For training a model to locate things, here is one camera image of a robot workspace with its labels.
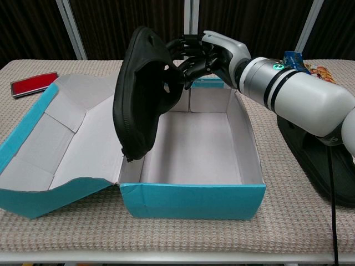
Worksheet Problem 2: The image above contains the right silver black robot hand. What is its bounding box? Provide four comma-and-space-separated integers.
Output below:
166, 30, 252, 91

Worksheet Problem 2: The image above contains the black rubber slipper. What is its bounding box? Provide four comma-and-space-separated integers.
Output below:
112, 26, 186, 163
277, 115, 355, 207

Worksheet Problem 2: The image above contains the blue cling wrap box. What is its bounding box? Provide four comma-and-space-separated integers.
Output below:
282, 51, 310, 74

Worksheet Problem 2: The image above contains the light blue cardboard shoe box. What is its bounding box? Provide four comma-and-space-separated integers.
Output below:
0, 72, 267, 221

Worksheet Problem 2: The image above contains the dark pleated partition panel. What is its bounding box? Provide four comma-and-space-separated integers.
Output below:
69, 0, 186, 60
197, 0, 313, 60
303, 0, 355, 60
0, 0, 77, 67

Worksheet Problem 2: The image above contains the yellow orange snack packet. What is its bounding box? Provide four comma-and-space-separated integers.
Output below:
303, 63, 335, 84

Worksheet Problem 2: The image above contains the beige woven tablecloth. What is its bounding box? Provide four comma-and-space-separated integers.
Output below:
0, 58, 355, 254

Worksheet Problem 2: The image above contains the red stamp pad case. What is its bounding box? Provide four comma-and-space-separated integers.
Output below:
10, 71, 58, 99

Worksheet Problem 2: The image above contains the grey metal partition post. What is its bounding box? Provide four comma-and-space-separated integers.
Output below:
184, 0, 200, 60
295, 0, 325, 59
55, 0, 88, 60

